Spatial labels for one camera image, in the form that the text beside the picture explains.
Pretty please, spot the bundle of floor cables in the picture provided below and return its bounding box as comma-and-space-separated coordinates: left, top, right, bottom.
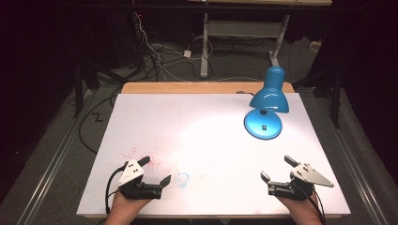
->
130, 0, 217, 83

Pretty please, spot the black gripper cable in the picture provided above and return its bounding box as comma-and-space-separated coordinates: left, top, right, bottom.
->
308, 187, 327, 225
104, 166, 127, 216

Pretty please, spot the black floor cable loop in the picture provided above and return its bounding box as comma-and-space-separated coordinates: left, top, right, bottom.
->
78, 88, 124, 155

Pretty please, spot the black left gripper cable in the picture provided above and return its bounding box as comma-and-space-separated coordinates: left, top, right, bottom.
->
104, 166, 127, 216

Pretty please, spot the metal floor rail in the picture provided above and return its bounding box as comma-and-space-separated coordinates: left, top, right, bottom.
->
15, 89, 97, 225
308, 93, 390, 225

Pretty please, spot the person's right hand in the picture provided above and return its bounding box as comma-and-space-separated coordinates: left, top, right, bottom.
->
275, 192, 324, 225

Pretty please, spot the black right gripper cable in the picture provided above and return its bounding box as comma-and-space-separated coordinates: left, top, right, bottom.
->
308, 187, 327, 225

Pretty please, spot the white desk frame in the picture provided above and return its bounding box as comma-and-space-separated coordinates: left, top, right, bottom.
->
189, 0, 333, 79

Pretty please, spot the blue desk lamp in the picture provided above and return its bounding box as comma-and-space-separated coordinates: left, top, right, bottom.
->
243, 66, 290, 141

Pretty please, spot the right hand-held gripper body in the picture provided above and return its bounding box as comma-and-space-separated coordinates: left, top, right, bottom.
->
267, 162, 335, 202

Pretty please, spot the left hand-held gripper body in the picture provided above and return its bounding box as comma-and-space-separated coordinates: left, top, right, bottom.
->
116, 158, 164, 201

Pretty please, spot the white box on floor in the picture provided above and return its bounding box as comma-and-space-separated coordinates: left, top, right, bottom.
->
308, 39, 323, 53

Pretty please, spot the white board sheet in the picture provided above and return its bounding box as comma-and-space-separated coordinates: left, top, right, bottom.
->
76, 92, 352, 218

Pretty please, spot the person's left hand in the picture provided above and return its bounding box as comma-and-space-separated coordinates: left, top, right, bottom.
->
104, 190, 152, 225

